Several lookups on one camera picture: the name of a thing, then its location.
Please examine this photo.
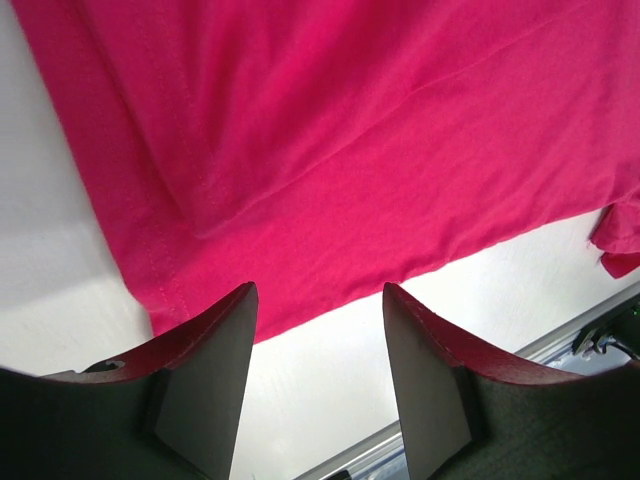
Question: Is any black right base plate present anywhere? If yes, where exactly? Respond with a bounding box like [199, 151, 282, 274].
[571, 298, 639, 361]

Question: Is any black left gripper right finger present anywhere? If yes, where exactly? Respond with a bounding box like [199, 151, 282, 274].
[383, 283, 639, 479]

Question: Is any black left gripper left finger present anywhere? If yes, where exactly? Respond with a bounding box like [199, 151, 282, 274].
[1, 282, 258, 479]

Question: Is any crimson pink t shirt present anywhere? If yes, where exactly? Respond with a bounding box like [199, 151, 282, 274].
[13, 1, 639, 340]

